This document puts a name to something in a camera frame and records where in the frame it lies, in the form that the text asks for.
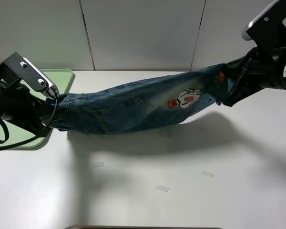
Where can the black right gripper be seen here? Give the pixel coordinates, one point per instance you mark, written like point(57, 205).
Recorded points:
point(247, 76)

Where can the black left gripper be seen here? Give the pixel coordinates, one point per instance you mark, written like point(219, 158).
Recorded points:
point(24, 109)

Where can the blue children's denim shorts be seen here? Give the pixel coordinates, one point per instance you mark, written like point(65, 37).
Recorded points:
point(136, 106)

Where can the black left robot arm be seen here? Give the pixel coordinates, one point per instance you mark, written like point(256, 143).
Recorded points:
point(3, 116)

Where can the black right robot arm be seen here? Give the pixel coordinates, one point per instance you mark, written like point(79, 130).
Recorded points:
point(281, 64)

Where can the green plastic tray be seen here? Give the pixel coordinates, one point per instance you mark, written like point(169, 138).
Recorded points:
point(63, 79)

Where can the clear tape piece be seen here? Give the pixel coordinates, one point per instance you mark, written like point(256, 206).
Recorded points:
point(161, 188)
point(208, 174)
point(97, 164)

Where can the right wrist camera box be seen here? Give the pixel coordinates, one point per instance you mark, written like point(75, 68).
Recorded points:
point(267, 29)

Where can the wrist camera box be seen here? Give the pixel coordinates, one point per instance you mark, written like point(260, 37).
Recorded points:
point(16, 68)
point(267, 29)

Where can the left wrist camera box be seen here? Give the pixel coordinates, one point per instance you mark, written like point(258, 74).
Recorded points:
point(16, 68)

